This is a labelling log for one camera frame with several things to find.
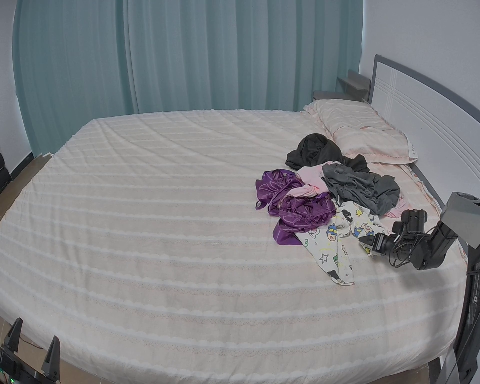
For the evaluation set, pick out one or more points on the dark grey garment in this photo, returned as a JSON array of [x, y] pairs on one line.
[[360, 187]]

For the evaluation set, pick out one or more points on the pale pink pillow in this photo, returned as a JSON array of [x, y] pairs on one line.
[[360, 127]]

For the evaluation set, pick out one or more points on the white printed pyjama top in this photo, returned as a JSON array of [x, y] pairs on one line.
[[322, 247]]

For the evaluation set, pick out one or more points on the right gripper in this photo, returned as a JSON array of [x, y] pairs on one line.
[[399, 250]]

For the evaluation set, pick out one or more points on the bed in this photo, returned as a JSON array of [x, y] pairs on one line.
[[168, 225]]

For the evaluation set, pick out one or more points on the grey bedside table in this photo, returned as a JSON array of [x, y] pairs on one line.
[[354, 80]]

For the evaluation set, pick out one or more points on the pink garment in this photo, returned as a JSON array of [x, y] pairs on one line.
[[311, 180]]

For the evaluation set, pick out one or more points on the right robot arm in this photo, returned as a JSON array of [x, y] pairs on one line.
[[435, 243]]

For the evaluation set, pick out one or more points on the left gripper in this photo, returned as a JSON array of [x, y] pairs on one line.
[[22, 377]]

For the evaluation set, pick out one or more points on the purple satin garment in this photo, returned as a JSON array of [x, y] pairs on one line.
[[292, 210]]

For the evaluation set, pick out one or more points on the blue-green curtain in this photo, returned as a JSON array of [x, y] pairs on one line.
[[187, 56]]

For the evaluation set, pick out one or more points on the black garment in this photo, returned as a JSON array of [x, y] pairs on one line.
[[311, 150]]

